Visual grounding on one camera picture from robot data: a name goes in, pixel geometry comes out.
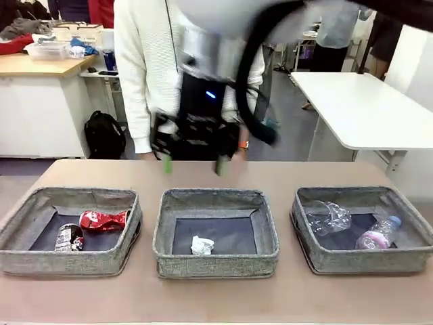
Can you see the person in white sweater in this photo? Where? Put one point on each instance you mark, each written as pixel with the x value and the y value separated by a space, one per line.
pixel 142 67

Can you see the black backpack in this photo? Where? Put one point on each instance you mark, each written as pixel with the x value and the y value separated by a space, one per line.
pixel 101 135

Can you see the crushed black drink can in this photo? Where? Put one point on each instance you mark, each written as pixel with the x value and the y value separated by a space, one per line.
pixel 67 237

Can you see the clear plastic cup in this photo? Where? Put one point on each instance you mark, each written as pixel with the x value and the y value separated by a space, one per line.
pixel 333 216

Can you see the blue drink can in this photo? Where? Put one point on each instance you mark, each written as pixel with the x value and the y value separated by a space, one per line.
pixel 108 59

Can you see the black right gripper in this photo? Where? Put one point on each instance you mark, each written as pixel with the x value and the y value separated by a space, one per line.
pixel 199 111

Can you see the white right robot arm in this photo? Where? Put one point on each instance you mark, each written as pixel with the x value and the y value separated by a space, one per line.
pixel 220 20

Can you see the person's right forearm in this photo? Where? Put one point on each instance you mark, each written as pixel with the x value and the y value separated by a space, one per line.
pixel 140 128

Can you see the printed wooden crate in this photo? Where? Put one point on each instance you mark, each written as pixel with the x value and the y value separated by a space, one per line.
pixel 84 32

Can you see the grey cloth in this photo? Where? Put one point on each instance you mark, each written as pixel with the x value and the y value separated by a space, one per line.
pixel 23 27

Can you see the crushed red soda can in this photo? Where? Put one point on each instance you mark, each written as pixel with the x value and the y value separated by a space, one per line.
pixel 101 220

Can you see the red cloth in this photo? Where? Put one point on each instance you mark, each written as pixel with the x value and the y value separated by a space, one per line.
pixel 17 44

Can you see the clear bottle pink label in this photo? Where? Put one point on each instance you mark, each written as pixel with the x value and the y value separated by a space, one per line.
pixel 375 235

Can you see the white cylindrical container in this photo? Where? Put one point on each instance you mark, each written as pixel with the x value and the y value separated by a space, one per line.
pixel 108 37

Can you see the white paper ball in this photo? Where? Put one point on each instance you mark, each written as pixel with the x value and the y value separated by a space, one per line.
pixel 202 245

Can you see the white printed packet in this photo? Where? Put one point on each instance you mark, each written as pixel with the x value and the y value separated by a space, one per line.
pixel 76 51

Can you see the brown shoe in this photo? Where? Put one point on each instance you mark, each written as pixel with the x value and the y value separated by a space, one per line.
pixel 307 105

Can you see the grey fabric basket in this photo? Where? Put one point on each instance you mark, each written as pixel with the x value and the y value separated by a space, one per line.
pixel 216 265
pixel 67 262
pixel 365 262

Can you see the black smartphone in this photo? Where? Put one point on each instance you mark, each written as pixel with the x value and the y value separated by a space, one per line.
pixel 108 72

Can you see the person in navy top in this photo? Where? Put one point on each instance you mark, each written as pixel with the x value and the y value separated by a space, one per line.
pixel 72 8

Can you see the white folding table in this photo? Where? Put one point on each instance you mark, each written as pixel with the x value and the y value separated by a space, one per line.
pixel 355 108

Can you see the person in red top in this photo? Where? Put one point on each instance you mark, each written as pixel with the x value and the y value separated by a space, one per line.
pixel 101 11

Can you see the person's left hand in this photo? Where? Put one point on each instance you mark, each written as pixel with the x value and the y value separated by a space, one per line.
pixel 243 155

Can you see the black computer mouse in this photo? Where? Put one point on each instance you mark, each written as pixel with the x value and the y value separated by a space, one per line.
pixel 92 69

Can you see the person in light blue shirt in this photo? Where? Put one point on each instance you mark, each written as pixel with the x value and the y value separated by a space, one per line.
pixel 338 34

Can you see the person in dark jacket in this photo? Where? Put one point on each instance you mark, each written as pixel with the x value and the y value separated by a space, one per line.
pixel 385 40

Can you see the clear plastic tray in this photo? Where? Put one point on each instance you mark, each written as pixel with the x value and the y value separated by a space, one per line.
pixel 47 50

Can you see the white side desk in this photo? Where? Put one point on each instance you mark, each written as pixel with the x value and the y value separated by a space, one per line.
pixel 91 75

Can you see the blue cloth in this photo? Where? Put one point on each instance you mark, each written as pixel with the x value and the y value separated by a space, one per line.
pixel 89 49

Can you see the white background workbench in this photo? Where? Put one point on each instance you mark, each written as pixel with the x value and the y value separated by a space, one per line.
pixel 304 50

